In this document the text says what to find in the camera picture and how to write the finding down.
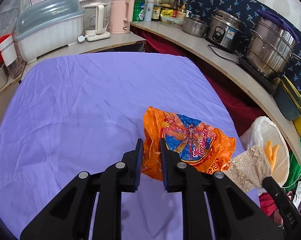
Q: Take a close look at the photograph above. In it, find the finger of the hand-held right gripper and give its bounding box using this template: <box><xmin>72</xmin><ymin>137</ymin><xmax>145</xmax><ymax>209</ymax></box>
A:
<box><xmin>262</xmin><ymin>176</ymin><xmax>301</xmax><ymax>233</ymax></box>

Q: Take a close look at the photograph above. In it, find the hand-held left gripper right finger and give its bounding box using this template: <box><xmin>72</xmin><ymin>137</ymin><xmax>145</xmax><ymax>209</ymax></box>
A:
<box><xmin>159</xmin><ymin>138</ymin><xmax>284</xmax><ymax>240</ymax></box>

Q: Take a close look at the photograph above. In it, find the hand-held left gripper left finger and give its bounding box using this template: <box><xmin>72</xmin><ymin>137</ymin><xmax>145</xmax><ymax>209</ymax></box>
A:
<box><xmin>20</xmin><ymin>138</ymin><xmax>144</xmax><ymax>240</ymax></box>

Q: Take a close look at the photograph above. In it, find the orange dragonfly plastic bag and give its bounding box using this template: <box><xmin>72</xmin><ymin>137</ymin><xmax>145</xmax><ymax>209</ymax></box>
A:
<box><xmin>141</xmin><ymin>106</ymin><xmax>237</xmax><ymax>180</ymax></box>

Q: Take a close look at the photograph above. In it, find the orange foam net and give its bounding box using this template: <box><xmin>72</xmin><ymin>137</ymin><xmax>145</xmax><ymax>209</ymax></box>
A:
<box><xmin>264</xmin><ymin>140</ymin><xmax>281</xmax><ymax>170</ymax></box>

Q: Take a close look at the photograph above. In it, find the white trash bag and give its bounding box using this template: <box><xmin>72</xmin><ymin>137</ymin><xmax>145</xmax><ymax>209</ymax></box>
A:
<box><xmin>240</xmin><ymin>116</ymin><xmax>289</xmax><ymax>188</ymax></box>

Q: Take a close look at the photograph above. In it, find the red mesh item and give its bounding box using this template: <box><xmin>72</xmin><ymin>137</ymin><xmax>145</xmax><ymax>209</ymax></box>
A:
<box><xmin>259</xmin><ymin>192</ymin><xmax>286</xmax><ymax>228</ymax></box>

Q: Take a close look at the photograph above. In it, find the green plastic bag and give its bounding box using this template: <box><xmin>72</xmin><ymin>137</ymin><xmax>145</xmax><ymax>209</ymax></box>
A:
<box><xmin>288</xmin><ymin>135</ymin><xmax>301</xmax><ymax>173</ymax></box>

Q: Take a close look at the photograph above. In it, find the purple tablecloth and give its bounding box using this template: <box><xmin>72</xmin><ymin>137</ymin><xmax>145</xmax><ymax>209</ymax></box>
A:
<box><xmin>0</xmin><ymin>52</ymin><xmax>261</xmax><ymax>240</ymax></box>

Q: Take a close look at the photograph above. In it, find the red cloth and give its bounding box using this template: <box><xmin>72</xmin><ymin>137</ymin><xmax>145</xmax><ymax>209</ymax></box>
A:
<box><xmin>141</xmin><ymin>30</ymin><xmax>266</xmax><ymax>140</ymax></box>

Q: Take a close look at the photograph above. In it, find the dark plastic bin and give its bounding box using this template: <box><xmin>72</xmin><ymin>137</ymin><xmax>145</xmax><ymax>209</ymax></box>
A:
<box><xmin>274</xmin><ymin>80</ymin><xmax>301</xmax><ymax>120</ymax></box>

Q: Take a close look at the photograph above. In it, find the curved wooden counter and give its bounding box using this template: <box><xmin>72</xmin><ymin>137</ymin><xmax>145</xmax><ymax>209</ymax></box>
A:
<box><xmin>131</xmin><ymin>21</ymin><xmax>301</xmax><ymax>165</ymax></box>

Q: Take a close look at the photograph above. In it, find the black induction cooktop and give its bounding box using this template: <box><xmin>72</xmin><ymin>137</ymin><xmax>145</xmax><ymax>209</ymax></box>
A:
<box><xmin>238</xmin><ymin>55</ymin><xmax>282</xmax><ymax>95</ymax></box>

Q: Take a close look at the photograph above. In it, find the steel pot with lid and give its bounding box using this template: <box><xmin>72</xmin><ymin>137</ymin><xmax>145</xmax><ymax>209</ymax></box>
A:
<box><xmin>182</xmin><ymin>15</ymin><xmax>209</xmax><ymax>38</ymax></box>

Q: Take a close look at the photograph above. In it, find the clear food container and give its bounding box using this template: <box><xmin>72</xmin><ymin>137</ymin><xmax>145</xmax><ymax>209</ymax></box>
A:
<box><xmin>163</xmin><ymin>17</ymin><xmax>184</xmax><ymax>28</ymax></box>

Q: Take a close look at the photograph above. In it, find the pink electric kettle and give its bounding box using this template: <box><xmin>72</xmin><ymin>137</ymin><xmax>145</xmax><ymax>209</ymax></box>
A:
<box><xmin>109</xmin><ymin>0</ymin><xmax>135</xmax><ymax>34</ymax></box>

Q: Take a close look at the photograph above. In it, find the steel steamer pot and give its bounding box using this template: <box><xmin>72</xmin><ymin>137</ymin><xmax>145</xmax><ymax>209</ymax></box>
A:
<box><xmin>244</xmin><ymin>10</ymin><xmax>301</xmax><ymax>82</ymax></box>

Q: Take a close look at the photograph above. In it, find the steel rice cooker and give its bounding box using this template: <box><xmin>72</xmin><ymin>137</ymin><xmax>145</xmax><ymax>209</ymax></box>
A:
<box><xmin>205</xmin><ymin>9</ymin><xmax>246</xmax><ymax>53</ymax></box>

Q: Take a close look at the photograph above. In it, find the glass electric kettle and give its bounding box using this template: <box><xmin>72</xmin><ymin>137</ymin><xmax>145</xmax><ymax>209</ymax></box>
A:
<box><xmin>82</xmin><ymin>2</ymin><xmax>111</xmax><ymax>42</ymax></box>

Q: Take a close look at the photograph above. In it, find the green tin can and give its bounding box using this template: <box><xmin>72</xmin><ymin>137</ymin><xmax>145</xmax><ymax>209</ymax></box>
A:
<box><xmin>133</xmin><ymin>0</ymin><xmax>146</xmax><ymax>22</ymax></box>

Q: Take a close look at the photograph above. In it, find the yellow packet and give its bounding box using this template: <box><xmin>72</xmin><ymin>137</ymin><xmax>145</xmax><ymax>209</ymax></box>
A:
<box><xmin>160</xmin><ymin>9</ymin><xmax>174</xmax><ymax>22</ymax></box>

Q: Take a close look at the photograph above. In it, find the white bottle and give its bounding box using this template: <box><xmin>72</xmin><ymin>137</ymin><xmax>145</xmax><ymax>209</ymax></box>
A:
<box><xmin>144</xmin><ymin>0</ymin><xmax>154</xmax><ymax>22</ymax></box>

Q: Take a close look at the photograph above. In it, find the white dish drainer with lid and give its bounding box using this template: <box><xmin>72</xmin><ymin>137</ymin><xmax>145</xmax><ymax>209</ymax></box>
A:
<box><xmin>13</xmin><ymin>0</ymin><xmax>85</xmax><ymax>64</ymax></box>

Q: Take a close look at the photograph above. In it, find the yellow oil bottle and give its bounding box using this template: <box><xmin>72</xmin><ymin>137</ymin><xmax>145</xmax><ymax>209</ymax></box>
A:
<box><xmin>178</xmin><ymin>2</ymin><xmax>187</xmax><ymax>20</ymax></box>

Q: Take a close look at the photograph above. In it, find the purple cloth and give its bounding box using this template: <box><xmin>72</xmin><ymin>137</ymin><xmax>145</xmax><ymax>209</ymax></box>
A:
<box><xmin>257</xmin><ymin>9</ymin><xmax>299</xmax><ymax>40</ymax></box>

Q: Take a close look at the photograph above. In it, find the black power cable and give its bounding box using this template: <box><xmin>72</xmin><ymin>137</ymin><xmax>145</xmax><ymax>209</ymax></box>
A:
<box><xmin>207</xmin><ymin>44</ymin><xmax>241</xmax><ymax>64</ymax></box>

